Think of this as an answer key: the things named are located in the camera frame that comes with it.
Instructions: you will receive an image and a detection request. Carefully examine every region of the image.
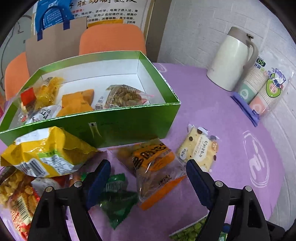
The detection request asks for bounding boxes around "red biscuit packet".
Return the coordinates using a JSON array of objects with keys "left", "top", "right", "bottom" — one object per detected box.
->
[{"left": 10, "top": 176, "right": 68, "bottom": 240}]

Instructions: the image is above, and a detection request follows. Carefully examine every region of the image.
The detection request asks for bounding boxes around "yellow chip bag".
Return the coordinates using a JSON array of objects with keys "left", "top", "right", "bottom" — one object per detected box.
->
[{"left": 1, "top": 126, "right": 99, "bottom": 178}]

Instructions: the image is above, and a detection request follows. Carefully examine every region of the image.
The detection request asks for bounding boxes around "green pea packet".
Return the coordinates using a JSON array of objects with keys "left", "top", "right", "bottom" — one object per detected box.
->
[{"left": 98, "top": 173, "right": 138, "bottom": 230}]

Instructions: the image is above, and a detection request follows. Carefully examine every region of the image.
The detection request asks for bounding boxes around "chocolate chip cookie packet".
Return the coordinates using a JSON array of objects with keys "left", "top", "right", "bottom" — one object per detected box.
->
[{"left": 176, "top": 124, "right": 219, "bottom": 173}]

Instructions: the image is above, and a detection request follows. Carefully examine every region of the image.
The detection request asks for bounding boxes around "orange clear peanut packet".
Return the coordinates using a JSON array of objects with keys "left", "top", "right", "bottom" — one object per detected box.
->
[{"left": 108, "top": 138, "right": 186, "bottom": 210}]

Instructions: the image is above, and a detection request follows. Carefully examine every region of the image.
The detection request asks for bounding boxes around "green blue snack packet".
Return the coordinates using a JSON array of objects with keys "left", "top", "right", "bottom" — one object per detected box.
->
[{"left": 169, "top": 215, "right": 207, "bottom": 241}]

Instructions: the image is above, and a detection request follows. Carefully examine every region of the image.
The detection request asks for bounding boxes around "white cartoon snack packet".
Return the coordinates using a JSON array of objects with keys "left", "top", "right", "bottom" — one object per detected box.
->
[{"left": 25, "top": 105, "right": 62, "bottom": 124}]

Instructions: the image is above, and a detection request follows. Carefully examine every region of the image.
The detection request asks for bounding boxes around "clear pastry packet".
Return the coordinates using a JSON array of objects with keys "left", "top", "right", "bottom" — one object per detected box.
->
[{"left": 16, "top": 87, "right": 43, "bottom": 125}]

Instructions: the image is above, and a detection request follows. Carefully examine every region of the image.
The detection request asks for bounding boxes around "orange snack packet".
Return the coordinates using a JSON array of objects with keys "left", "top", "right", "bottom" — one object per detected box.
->
[{"left": 57, "top": 89, "right": 94, "bottom": 117}]

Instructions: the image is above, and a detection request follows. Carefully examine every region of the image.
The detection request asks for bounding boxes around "large yellow clear bag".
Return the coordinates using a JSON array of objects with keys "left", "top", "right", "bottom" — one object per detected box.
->
[{"left": 34, "top": 77, "right": 64, "bottom": 110}]

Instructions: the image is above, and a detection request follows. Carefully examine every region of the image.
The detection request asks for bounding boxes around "pink nut packet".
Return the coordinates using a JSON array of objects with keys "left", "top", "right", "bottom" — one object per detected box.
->
[{"left": 94, "top": 84, "right": 154, "bottom": 110}]

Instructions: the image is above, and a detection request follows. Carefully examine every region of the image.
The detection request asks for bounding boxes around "clear twisted snack bag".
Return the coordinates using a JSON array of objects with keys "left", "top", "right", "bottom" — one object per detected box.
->
[{"left": 1, "top": 170, "right": 25, "bottom": 208}]

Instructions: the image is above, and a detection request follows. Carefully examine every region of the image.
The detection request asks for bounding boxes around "paper cup pack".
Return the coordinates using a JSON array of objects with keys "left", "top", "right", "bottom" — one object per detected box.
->
[{"left": 231, "top": 48, "right": 295, "bottom": 126}]

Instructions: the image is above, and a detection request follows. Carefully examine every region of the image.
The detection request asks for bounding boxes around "green snack box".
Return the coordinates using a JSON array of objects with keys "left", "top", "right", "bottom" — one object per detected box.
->
[{"left": 1, "top": 51, "right": 181, "bottom": 148}]

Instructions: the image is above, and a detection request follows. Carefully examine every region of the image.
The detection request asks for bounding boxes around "orange chair left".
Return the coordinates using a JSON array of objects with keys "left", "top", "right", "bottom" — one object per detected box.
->
[{"left": 4, "top": 52, "right": 30, "bottom": 100}]

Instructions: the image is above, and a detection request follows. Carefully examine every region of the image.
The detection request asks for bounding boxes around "orange chair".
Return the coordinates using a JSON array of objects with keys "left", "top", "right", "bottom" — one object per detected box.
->
[
  {"left": 79, "top": 23, "right": 147, "bottom": 55},
  {"left": 4, "top": 52, "right": 30, "bottom": 100}
]

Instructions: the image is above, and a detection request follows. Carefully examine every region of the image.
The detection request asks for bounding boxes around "white thermos jug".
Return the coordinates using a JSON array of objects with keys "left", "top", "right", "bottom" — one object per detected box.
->
[{"left": 207, "top": 27, "right": 258, "bottom": 91}]

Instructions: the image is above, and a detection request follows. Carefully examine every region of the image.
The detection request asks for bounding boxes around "brown cardboard sheet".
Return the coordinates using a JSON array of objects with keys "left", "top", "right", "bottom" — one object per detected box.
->
[{"left": 26, "top": 17, "right": 87, "bottom": 75}]

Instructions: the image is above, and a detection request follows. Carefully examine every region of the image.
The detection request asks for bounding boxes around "orange chair right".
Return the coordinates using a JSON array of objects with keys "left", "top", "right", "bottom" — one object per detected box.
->
[{"left": 79, "top": 23, "right": 147, "bottom": 55}]

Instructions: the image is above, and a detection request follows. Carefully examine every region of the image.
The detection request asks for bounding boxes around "blue tote bag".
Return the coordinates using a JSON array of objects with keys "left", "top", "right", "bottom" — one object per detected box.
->
[{"left": 35, "top": 0, "right": 74, "bottom": 41}]

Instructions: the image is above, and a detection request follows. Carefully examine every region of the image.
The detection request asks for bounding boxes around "wall poster chinese text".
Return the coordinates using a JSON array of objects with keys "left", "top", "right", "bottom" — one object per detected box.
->
[{"left": 70, "top": 0, "right": 154, "bottom": 33}]

